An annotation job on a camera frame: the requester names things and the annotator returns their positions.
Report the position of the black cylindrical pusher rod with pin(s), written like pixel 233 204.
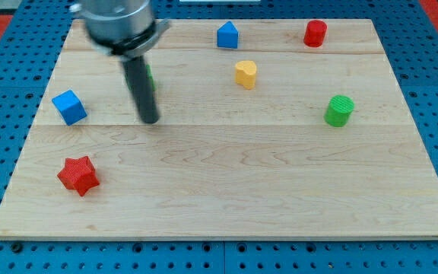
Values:
pixel 140 89

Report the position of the green star block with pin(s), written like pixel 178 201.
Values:
pixel 150 77

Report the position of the red star block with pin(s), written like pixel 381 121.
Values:
pixel 78 174

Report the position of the blue cube block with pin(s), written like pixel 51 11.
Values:
pixel 69 107

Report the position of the blue house-shaped block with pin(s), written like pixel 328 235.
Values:
pixel 227 36

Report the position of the yellow heart block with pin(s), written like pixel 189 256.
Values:
pixel 245 74

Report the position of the light wooden board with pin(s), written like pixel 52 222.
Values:
pixel 225 163

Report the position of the red cylinder block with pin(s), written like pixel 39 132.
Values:
pixel 315 33

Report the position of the green cylinder block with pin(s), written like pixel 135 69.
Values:
pixel 339 110

